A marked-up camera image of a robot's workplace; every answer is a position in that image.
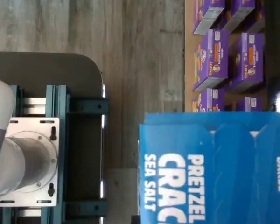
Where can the blue pretzel crackers box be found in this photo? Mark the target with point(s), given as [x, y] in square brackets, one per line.
[177, 144]

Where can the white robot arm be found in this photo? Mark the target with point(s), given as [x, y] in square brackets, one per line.
[16, 163]

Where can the purple Annie's snack box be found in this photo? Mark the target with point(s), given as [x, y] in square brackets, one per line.
[247, 105]
[207, 101]
[242, 11]
[207, 14]
[212, 58]
[247, 60]

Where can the dark grey cart top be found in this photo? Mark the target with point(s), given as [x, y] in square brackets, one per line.
[49, 70]

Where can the purple Annie's snack boxes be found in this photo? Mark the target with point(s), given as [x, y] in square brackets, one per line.
[188, 70]

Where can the black mounting bolt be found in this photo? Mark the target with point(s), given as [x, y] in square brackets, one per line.
[51, 190]
[53, 134]

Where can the aluminium robot mounting plate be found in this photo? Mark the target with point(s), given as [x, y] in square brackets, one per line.
[53, 163]

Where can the teal metal base frame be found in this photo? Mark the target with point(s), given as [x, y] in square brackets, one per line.
[84, 107]

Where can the black metal shelf frame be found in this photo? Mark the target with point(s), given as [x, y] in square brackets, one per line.
[277, 46]

